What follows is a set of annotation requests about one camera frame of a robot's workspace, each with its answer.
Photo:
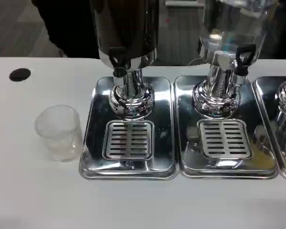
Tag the slotted grid under dark dispenser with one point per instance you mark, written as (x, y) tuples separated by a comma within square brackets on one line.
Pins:
[(128, 140)]

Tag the person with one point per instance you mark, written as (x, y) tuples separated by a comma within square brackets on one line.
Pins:
[(66, 26)]

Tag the black tap of clear dispenser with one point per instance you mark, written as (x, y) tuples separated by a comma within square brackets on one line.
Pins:
[(245, 57)]

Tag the dark drink dispenser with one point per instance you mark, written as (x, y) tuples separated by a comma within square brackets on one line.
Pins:
[(128, 28)]

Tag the black tap of dark dispenser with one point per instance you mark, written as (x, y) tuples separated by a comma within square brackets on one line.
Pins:
[(118, 58)]

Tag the steel tray at edge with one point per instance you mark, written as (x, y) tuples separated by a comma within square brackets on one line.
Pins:
[(264, 95)]

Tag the slotted grid under clear dispenser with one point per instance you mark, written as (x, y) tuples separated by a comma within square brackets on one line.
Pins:
[(225, 139)]

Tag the clear drink dispenser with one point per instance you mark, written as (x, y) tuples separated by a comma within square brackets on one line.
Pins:
[(219, 100)]

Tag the black round counter grommet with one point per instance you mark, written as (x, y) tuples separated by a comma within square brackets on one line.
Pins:
[(20, 74)]

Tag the steel tray under dark dispenser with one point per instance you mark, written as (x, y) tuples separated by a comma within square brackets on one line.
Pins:
[(162, 114)]

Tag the clear ribbed glass cup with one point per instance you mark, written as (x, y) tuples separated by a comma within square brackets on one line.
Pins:
[(59, 133)]

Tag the steel tray under clear dispenser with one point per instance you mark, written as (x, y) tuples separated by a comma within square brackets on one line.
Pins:
[(257, 119)]

